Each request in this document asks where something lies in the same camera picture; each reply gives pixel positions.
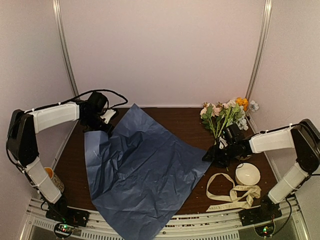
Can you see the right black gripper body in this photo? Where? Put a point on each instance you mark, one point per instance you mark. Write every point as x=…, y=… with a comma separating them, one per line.
x=223, y=157

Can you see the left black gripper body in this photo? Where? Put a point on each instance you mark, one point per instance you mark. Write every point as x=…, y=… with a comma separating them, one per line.
x=94, y=123

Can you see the light blue fake flower stem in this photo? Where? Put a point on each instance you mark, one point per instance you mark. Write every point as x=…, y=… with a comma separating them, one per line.
x=247, y=117

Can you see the pink fake flower stem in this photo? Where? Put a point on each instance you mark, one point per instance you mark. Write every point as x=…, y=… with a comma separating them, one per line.
x=223, y=114

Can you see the orange fake flower stem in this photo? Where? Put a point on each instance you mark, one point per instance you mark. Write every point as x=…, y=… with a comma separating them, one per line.
x=236, y=113

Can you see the blue wrapping paper sheet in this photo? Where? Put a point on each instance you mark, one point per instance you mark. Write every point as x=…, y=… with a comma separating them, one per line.
x=140, y=175

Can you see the cream rose fake flower stem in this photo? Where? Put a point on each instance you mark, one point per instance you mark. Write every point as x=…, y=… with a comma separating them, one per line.
x=208, y=116

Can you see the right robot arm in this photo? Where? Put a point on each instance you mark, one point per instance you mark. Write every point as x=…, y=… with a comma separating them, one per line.
x=296, y=147

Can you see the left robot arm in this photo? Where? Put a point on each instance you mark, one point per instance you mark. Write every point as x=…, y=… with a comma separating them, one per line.
x=22, y=145

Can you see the scalloped white bowl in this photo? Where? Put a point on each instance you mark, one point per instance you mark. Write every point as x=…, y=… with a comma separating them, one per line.
x=246, y=157

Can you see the round white bowl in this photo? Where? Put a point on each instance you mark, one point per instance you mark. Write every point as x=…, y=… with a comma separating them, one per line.
x=247, y=174

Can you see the beige printed ribbon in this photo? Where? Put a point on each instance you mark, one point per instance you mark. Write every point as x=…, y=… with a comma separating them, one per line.
x=240, y=196

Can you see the patterned cup orange inside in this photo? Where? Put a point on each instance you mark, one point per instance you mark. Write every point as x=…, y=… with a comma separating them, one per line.
x=55, y=179

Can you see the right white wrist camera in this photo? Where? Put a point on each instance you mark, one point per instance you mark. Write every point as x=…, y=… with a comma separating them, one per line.
x=222, y=143

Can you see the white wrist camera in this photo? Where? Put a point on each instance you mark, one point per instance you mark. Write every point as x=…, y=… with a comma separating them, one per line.
x=108, y=115
x=222, y=143

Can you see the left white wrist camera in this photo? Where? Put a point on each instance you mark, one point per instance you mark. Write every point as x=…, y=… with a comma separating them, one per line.
x=108, y=115

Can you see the front aluminium rail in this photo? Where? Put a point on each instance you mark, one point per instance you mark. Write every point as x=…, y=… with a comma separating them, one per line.
x=224, y=225

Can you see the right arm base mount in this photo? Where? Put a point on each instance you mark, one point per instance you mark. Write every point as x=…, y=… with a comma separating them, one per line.
x=256, y=216

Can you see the right aluminium frame post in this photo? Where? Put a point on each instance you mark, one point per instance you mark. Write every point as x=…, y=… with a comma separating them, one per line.
x=264, y=31

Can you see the aluminium frame post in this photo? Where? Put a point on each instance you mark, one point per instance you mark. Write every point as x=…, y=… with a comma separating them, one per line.
x=264, y=31
x=63, y=42

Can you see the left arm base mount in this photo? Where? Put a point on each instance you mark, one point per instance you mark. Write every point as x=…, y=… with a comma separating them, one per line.
x=73, y=217

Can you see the left aluminium frame post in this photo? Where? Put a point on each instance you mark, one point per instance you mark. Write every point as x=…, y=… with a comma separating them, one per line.
x=63, y=42

